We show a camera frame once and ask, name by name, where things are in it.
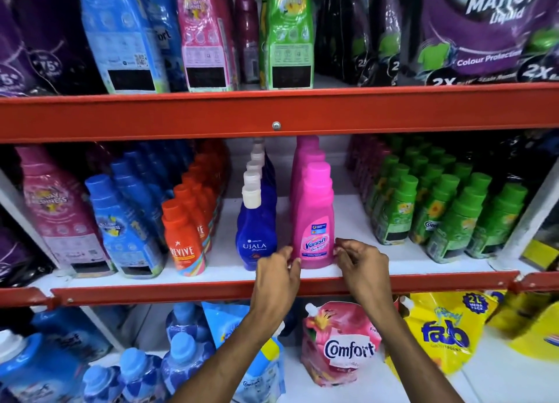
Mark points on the person's left hand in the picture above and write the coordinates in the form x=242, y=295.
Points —
x=273, y=285

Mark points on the person's right hand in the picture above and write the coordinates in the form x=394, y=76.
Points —
x=367, y=276

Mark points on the person's left thumb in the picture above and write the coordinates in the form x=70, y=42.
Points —
x=296, y=268

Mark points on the person's right thumb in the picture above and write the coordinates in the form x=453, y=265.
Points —
x=341, y=258

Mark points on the pink stain remover bottle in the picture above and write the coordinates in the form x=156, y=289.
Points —
x=307, y=141
x=305, y=165
x=314, y=215

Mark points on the person's right forearm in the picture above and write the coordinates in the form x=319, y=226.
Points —
x=415, y=359

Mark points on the person's left forearm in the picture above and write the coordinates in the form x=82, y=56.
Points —
x=227, y=363

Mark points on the white shelf board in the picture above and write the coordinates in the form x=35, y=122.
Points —
x=493, y=372
x=351, y=223

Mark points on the dark blue white-capped bottle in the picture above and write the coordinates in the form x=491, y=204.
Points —
x=254, y=167
x=258, y=156
x=255, y=232
x=252, y=178
x=259, y=145

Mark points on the blue spouted softener pouch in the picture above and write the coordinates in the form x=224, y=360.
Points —
x=227, y=324

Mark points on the pink spouted softener pouch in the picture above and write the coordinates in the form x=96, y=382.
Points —
x=340, y=350

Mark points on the row of maroon bottles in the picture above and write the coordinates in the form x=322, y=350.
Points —
x=364, y=162

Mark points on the row of orange bottles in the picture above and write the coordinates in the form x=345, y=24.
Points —
x=183, y=241

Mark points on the group of green softener bottles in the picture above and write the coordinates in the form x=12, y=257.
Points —
x=454, y=223

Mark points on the light blue softener bottle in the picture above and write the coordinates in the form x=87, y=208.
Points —
x=99, y=385
x=139, y=376
x=185, y=319
x=183, y=363

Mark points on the yellow spouted detergent pouch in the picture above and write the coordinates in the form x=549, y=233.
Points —
x=441, y=328

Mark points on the red shelf beam with bolt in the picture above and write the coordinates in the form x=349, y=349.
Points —
x=349, y=110

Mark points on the row of blue softener bottles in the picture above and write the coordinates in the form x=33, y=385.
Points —
x=124, y=232

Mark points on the white shelf upright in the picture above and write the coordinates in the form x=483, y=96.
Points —
x=528, y=223
x=22, y=215

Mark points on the yellow packet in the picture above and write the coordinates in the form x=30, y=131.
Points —
x=541, y=254

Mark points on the black pouches under beam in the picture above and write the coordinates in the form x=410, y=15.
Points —
x=519, y=154

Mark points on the green softener refill pouch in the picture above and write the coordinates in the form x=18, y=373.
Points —
x=288, y=40

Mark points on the row of black detergent pouches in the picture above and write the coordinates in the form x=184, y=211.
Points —
x=353, y=31

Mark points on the blue pouch behind bottles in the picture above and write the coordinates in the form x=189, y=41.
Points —
x=72, y=333

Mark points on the maroon softener bottle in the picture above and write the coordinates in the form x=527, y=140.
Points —
x=249, y=36

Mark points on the large pink softener bottle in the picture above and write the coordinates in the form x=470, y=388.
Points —
x=61, y=210

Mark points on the pink softener refill pouch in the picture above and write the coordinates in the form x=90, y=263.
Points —
x=205, y=40

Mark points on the large purple detergent pouch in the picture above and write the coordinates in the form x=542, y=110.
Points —
x=476, y=36

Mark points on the blue softener refill pouch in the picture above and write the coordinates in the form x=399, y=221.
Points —
x=118, y=36
x=168, y=36

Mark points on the small purple pouch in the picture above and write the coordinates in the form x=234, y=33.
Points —
x=19, y=258

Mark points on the large blue white-capped bottle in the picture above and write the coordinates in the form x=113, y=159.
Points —
x=35, y=367

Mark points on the dark purple detergent pouch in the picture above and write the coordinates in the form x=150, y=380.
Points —
x=43, y=45

